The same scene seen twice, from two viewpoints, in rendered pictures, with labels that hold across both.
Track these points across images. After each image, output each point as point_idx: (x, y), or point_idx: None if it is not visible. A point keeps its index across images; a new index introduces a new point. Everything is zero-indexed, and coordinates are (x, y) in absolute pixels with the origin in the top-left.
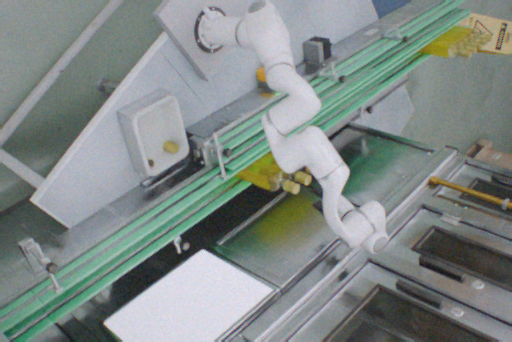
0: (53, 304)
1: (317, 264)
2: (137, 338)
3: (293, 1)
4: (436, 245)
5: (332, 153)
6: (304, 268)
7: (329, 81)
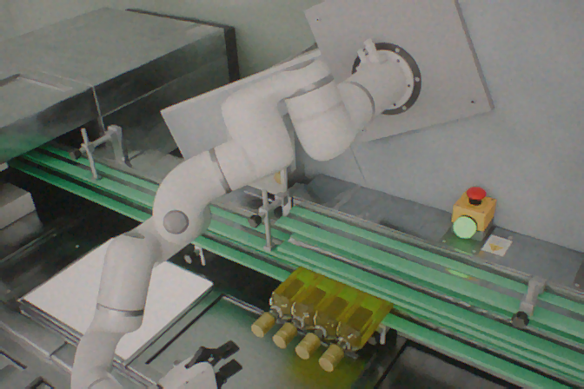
0: (110, 190)
1: None
2: (84, 265)
3: None
4: None
5: (109, 286)
6: None
7: (518, 304)
